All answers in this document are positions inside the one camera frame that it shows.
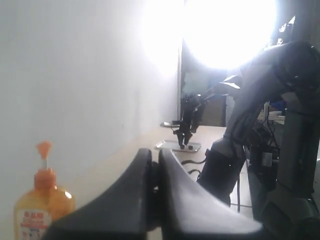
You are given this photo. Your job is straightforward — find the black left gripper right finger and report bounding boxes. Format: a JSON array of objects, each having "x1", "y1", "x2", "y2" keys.
[{"x1": 158, "y1": 149, "x2": 263, "y2": 240}]

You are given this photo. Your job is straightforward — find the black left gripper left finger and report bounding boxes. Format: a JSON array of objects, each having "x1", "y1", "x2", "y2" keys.
[{"x1": 42, "y1": 148, "x2": 152, "y2": 240}]

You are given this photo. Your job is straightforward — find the orange dish soap pump bottle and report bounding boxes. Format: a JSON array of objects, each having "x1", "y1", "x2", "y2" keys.
[{"x1": 13, "y1": 141, "x2": 76, "y2": 240}]

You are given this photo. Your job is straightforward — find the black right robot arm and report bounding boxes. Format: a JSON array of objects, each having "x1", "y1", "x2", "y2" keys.
[{"x1": 198, "y1": 41, "x2": 320, "y2": 240}]

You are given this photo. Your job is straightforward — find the distant metal tray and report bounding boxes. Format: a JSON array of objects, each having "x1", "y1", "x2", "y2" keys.
[{"x1": 154, "y1": 140, "x2": 202, "y2": 153}]

